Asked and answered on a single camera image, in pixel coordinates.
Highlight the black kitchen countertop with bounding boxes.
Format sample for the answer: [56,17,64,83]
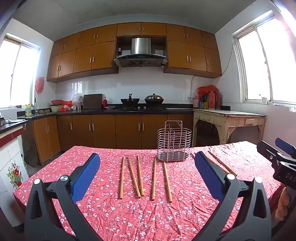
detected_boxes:
[17,103,194,120]

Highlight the person's right hand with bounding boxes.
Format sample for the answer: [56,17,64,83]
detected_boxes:
[276,185,295,222]

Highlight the metal wire utensil holder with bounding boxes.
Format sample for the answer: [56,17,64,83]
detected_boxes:
[157,120,192,162]

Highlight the wooden wall cabinets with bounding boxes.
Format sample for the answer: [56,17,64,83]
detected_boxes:
[46,22,222,83]

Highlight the red floral tablecloth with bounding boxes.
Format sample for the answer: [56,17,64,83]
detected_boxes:
[13,141,281,241]

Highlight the steel range hood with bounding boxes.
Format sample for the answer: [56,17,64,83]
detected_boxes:
[113,37,168,68]

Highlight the white floral tiled counter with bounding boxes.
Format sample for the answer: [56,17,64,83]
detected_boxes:
[0,126,29,229]

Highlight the wooden base cabinets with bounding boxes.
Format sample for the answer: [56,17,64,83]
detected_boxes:
[24,113,194,166]

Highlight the large sliding window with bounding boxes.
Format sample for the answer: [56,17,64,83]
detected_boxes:
[232,10,296,107]

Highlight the wooden chopstick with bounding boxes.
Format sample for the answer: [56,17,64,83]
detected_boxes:
[150,157,157,201]
[162,161,173,203]
[119,156,125,200]
[137,155,145,197]
[127,156,142,198]
[209,151,238,176]
[208,151,233,178]

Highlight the dark cutting board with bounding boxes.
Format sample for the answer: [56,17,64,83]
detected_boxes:
[83,94,103,109]

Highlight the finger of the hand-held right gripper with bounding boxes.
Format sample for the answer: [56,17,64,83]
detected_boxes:
[257,140,281,168]
[275,137,296,160]

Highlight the black gas stove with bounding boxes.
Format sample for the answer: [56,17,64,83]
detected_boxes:
[118,106,167,112]

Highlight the dark lidded wok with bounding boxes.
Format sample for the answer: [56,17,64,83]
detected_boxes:
[144,93,164,104]

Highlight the black wok with handle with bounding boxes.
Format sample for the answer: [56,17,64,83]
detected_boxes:
[120,93,140,107]

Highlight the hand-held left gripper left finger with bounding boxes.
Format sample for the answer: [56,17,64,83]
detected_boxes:
[24,152,103,241]

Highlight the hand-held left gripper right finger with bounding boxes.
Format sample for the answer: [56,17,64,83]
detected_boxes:
[194,151,271,241]

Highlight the hanging red bag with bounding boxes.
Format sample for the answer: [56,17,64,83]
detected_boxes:
[35,76,45,94]

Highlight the cream carved side table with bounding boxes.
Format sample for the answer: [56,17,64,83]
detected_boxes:
[193,109,267,147]

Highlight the red plastic bag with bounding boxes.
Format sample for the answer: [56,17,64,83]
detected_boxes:
[59,100,74,113]

